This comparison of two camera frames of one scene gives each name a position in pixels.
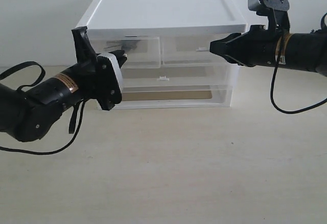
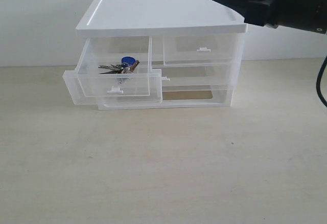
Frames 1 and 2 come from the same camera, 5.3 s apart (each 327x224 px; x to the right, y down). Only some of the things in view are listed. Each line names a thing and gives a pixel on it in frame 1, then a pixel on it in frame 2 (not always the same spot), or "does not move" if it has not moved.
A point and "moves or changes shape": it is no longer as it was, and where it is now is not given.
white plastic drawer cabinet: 166,34 does not move
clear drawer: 191,50 does not move
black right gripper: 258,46 → 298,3
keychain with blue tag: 125,45 → 126,66
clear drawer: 142,52 moves or changes shape
